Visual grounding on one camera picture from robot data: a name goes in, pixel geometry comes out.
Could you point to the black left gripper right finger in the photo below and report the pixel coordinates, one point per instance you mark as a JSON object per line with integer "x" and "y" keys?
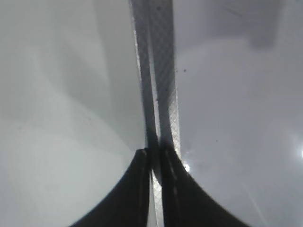
{"x": 184, "y": 202}

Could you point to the white board with silver frame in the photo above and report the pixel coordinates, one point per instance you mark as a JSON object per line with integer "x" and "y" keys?
{"x": 223, "y": 85}

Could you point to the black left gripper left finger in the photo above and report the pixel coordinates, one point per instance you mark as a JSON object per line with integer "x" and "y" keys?
{"x": 127, "y": 205}

